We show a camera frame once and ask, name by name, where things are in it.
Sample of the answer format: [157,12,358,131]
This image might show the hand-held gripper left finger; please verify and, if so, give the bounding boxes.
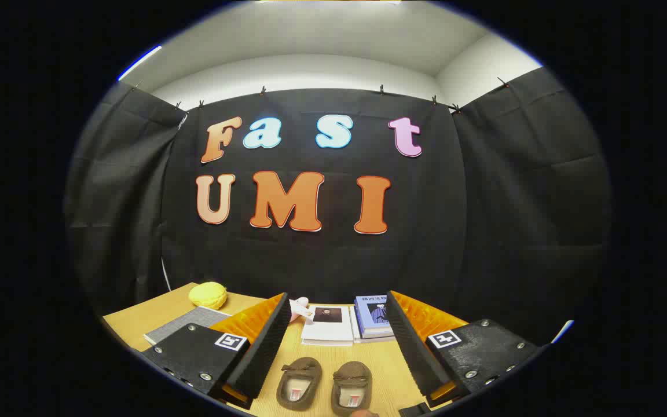
[140,292,292,411]

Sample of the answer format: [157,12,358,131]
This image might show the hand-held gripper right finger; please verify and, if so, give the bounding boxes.
[386,291,543,409]

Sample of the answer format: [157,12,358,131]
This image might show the brown fuzzy shoe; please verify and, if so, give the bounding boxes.
[276,357,322,412]
[331,361,373,416]

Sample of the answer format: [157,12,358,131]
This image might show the grey fabric storage box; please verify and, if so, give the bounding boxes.
[144,306,233,347]

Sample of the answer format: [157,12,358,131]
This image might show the plain white book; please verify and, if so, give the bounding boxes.
[350,306,397,344]

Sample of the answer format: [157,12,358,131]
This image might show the pink and green plush toy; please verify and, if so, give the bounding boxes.
[288,297,314,323]

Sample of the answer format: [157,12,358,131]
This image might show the blue cover book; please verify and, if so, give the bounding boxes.
[355,295,393,332]

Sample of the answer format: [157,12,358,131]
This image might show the white book with dark photo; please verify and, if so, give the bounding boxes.
[301,305,355,347]

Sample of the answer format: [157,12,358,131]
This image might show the yellow plush toy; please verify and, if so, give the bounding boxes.
[188,282,228,310]

